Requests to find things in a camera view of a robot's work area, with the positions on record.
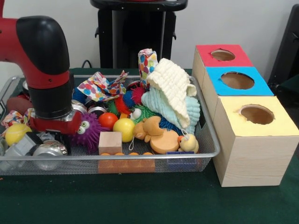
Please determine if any small yellow ball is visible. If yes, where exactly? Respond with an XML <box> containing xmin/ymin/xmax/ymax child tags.
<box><xmin>113</xmin><ymin>118</ymin><xmax>136</xmax><ymax>142</ymax></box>

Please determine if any multicolour polka dot cloth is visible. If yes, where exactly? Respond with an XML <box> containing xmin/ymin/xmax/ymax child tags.
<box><xmin>138</xmin><ymin>48</ymin><xmax>158</xmax><ymax>87</ymax></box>
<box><xmin>77</xmin><ymin>71</ymin><xmax>129</xmax><ymax>103</ymax></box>

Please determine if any wooden box with three holes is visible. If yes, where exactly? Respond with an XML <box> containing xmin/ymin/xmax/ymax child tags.
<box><xmin>192</xmin><ymin>44</ymin><xmax>299</xmax><ymax>187</ymax></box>

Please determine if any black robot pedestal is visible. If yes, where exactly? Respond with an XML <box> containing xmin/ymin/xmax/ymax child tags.
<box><xmin>90</xmin><ymin>0</ymin><xmax>188</xmax><ymax>70</ymax></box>

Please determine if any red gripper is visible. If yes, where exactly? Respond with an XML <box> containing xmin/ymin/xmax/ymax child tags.
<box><xmin>29</xmin><ymin>111</ymin><xmax>84</xmax><ymax>136</ymax></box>

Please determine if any small orange ball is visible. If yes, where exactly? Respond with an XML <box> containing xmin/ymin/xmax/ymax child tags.
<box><xmin>99</xmin><ymin>112</ymin><xmax>119</xmax><ymax>130</ymax></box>

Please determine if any orange toy brick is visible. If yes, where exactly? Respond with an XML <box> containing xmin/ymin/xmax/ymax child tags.
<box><xmin>97</xmin><ymin>150</ymin><xmax>155</xmax><ymax>173</ymax></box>

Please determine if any shallow clear mesh bin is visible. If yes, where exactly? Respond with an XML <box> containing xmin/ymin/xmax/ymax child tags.
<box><xmin>0</xmin><ymin>75</ymin><xmax>221</xmax><ymax>175</ymax></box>

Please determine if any brown toy football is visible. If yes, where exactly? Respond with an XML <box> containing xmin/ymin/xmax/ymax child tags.
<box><xmin>7</xmin><ymin>96</ymin><xmax>33</xmax><ymax>115</ymax></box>

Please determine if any cream knit cloth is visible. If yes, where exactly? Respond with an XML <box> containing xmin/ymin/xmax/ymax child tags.
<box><xmin>146</xmin><ymin>57</ymin><xmax>197</xmax><ymax>129</ymax></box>

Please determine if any mint green cloth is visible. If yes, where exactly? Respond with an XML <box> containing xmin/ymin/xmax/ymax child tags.
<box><xmin>142</xmin><ymin>86</ymin><xmax>201</xmax><ymax>134</ymax></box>

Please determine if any purple googly-eyed monster toy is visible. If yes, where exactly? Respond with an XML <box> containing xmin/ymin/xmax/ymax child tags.
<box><xmin>70</xmin><ymin>112</ymin><xmax>109</xmax><ymax>153</ymax></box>

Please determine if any wooden cube block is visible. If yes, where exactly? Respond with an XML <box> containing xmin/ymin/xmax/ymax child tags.
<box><xmin>99</xmin><ymin>132</ymin><xmax>123</xmax><ymax>154</ymax></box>

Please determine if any black chair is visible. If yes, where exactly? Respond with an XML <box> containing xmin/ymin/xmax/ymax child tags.
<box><xmin>271</xmin><ymin>5</ymin><xmax>299</xmax><ymax>91</ymax></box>

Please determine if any orange foam duck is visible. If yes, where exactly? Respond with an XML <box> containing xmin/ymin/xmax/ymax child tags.
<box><xmin>134</xmin><ymin>115</ymin><xmax>181</xmax><ymax>154</ymax></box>

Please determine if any small yellow rubber duck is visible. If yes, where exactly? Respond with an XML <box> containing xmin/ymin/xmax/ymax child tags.
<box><xmin>178</xmin><ymin>128</ymin><xmax>199</xmax><ymax>153</ymax></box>

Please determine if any open-top silver can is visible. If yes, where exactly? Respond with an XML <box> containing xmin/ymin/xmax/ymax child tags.
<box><xmin>32</xmin><ymin>140</ymin><xmax>69</xmax><ymax>159</ymax></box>

